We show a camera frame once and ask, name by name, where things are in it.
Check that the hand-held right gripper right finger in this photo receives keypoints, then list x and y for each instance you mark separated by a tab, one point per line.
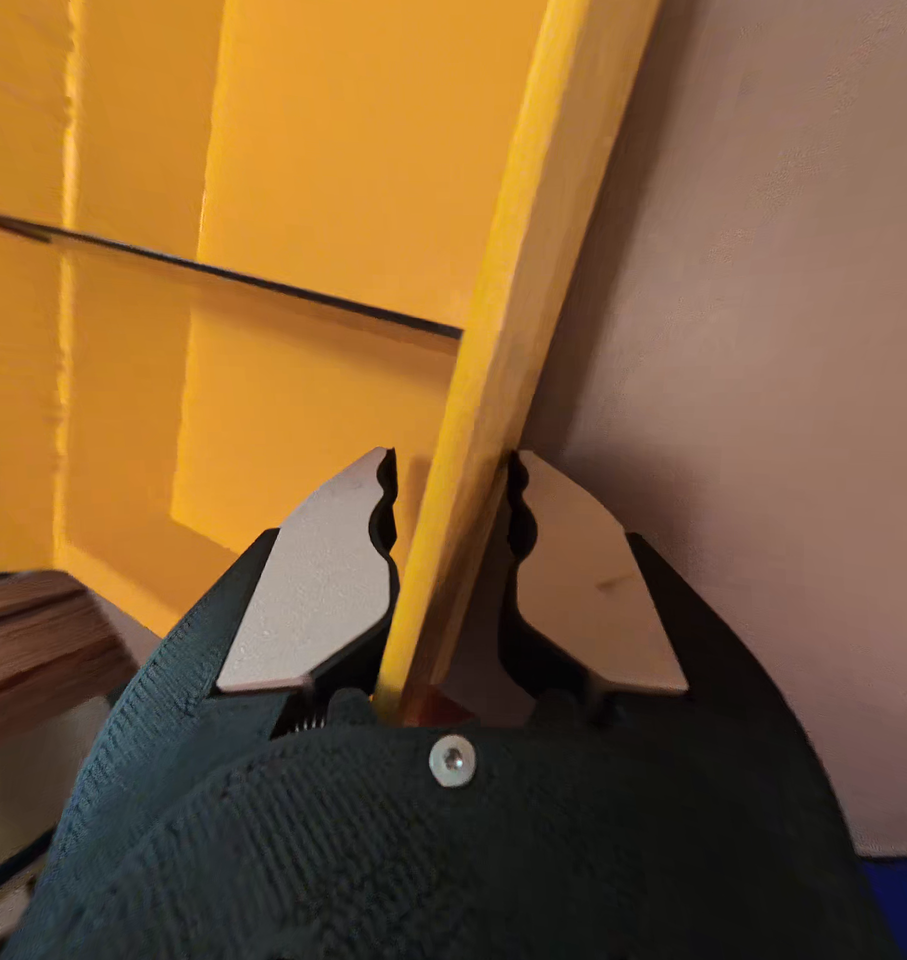
596	592

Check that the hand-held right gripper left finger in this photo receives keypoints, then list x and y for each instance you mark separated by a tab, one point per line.
318	585

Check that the yellow plastic bin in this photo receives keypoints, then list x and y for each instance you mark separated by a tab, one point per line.
311	165

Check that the blue plastic bin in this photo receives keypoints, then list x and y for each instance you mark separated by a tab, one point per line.
900	907

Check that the wooden board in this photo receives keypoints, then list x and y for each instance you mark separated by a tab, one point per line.
41	645

